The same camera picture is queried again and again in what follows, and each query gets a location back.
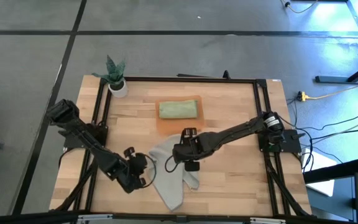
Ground grey waffle microfiber towel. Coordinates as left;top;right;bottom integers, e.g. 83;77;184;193
147;133;200;212

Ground light grey cable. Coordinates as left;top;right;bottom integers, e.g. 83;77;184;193
303;111;358;147

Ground green microfiber towel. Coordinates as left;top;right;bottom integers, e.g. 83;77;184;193
158;99;199;119

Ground yellow cable with black plug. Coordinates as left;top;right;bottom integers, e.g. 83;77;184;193
280;0;319;15

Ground green plant in white pot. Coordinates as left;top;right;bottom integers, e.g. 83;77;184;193
91;55;129;99

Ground yellow floor cable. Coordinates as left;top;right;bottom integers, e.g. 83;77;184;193
306;80;358;101

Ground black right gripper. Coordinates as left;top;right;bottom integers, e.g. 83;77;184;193
171;126;206;173

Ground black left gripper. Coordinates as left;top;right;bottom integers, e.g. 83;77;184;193
118;146;151;194

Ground black desk bar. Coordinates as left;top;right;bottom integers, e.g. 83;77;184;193
303;156;358;185

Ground black desk legs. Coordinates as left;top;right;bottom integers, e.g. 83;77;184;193
314;0;358;85

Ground white sheet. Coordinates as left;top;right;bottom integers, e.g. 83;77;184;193
301;147;339;197

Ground black aluminium table frame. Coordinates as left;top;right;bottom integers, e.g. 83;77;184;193
50;70;312;218

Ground black crossbeam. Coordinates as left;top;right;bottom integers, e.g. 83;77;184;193
0;210;358;224

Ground silver metal bracket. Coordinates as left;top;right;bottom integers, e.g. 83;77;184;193
76;213;114;223
249;217;287;224

